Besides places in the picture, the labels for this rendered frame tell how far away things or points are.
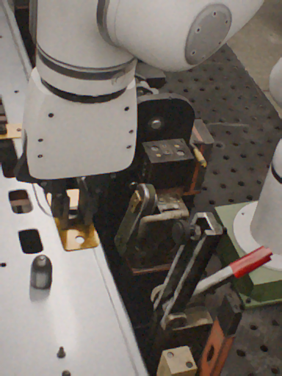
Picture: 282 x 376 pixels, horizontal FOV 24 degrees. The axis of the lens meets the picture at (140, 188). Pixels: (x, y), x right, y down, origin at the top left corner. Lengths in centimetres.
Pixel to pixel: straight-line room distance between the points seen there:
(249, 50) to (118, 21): 319
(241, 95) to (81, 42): 146
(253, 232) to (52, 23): 92
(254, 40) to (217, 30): 329
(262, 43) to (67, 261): 289
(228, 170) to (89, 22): 120
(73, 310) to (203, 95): 110
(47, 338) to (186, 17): 55
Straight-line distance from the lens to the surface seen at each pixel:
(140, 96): 98
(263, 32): 386
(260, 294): 135
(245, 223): 139
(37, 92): 56
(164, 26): 44
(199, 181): 116
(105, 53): 51
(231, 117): 184
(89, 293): 94
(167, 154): 99
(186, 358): 82
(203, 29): 45
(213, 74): 200
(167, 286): 84
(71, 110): 56
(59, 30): 51
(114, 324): 91
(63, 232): 67
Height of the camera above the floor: 174
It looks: 42 degrees down
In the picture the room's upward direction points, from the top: 10 degrees clockwise
